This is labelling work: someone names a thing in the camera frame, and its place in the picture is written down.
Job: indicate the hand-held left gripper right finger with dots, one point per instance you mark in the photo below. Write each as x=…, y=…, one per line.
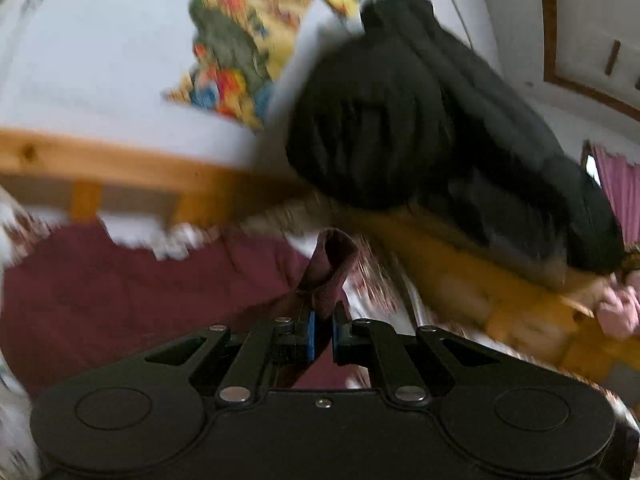
x=338, y=336

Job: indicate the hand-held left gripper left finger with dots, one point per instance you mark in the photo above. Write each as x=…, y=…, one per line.
x=310, y=336

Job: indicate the maroon small sweater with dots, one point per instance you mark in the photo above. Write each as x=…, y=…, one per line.
x=125, y=300

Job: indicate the white floral bedspread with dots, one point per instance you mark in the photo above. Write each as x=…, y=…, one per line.
x=382, y=280

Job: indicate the black puffer jacket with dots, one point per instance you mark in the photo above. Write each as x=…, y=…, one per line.
x=380, y=125

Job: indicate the pink soft cloth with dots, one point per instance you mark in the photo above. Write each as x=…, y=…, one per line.
x=622, y=310

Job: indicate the pink curtain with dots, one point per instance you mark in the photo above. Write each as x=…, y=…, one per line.
x=620, y=190

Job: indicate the colourful wall poster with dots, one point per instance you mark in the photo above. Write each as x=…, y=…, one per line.
x=240, y=45

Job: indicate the wooden bed frame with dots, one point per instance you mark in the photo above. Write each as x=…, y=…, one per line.
x=60, y=152

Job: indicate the wooden framed wall panel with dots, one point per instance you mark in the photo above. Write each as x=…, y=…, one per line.
x=590, y=20

